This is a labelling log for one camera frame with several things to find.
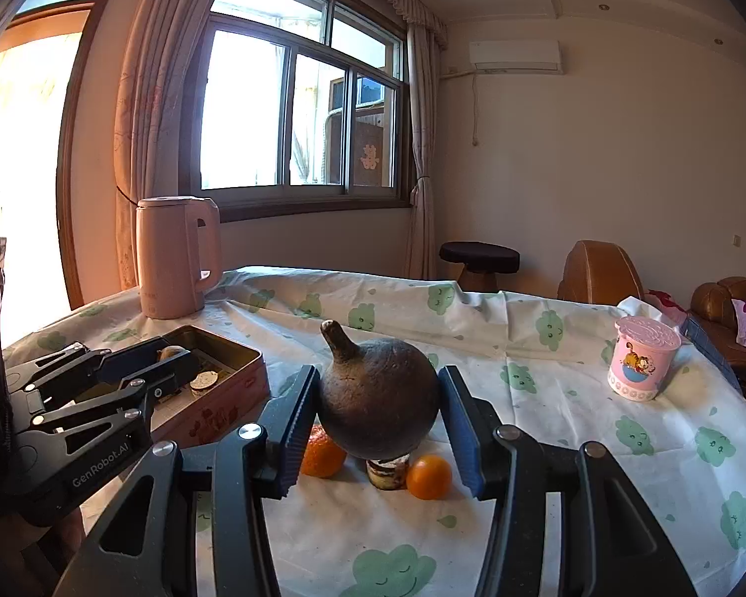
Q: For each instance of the pink cartoon cup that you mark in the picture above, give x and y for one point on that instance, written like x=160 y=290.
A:
x=642 y=357

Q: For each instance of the window with frame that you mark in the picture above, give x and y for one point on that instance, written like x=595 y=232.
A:
x=296 y=106

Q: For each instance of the pink curtain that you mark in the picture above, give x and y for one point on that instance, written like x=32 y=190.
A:
x=161 y=43
x=426 y=38

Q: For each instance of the white air conditioner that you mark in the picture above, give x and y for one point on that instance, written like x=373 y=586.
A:
x=521 y=56

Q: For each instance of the pink left curtain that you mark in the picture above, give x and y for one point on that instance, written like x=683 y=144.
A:
x=161 y=43

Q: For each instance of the cloud pattern tablecloth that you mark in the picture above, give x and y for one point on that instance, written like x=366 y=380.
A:
x=543 y=364

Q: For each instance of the black round stool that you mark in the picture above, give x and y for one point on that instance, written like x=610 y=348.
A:
x=481 y=263

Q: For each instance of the pink electric kettle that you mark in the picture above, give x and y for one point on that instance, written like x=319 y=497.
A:
x=178 y=254

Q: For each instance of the pink right curtain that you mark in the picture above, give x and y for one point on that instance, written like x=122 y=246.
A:
x=426 y=38

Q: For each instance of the brown round fruit with stem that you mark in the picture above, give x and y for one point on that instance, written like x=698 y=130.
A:
x=377 y=399

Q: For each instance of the pink metal tin box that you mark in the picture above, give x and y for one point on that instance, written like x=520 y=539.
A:
x=242 y=389

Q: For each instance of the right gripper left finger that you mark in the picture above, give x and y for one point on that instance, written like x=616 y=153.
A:
x=144 y=543

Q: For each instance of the person's left hand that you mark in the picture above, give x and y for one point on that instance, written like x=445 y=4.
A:
x=33 y=559

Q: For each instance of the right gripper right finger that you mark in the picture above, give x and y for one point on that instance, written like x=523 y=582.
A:
x=610 y=542

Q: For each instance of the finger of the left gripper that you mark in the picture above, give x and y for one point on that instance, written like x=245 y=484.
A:
x=62 y=360
x=78 y=393

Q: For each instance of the small orange front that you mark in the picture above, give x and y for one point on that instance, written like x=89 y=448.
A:
x=429 y=477

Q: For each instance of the brown longan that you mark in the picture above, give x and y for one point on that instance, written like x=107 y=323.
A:
x=170 y=351

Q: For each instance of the large wrinkled tangerine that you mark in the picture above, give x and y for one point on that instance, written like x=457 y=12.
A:
x=323 y=458

